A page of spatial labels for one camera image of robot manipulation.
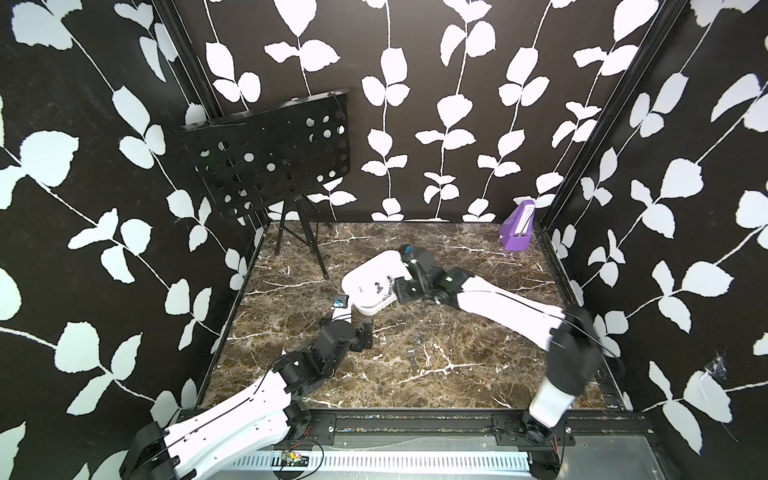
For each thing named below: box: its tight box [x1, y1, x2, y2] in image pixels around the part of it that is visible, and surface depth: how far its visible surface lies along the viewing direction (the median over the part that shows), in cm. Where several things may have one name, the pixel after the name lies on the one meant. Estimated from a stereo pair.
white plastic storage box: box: [341, 250, 413, 315], surface depth 102 cm
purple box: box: [499, 200, 536, 251], surface depth 111 cm
